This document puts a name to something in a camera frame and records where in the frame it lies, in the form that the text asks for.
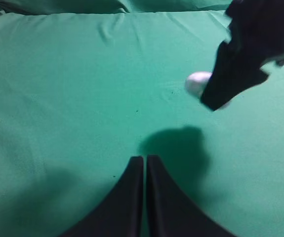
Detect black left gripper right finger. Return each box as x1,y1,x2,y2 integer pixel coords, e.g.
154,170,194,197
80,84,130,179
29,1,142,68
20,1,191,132
146,155,234,237

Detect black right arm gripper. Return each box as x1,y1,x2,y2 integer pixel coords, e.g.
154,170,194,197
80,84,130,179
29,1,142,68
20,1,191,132
200,0,284,111

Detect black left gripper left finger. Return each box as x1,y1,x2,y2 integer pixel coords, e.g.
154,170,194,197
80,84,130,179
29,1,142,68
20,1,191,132
61,157,142,237

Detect green backdrop cloth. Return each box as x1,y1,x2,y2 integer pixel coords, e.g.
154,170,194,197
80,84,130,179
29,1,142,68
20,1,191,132
0,0,231,15

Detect green table cloth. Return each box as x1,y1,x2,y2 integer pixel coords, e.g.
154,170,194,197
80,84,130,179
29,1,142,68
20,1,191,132
0,11,284,237

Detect white earphone case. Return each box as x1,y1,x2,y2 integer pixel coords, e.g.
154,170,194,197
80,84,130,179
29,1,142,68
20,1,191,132
185,71,231,109

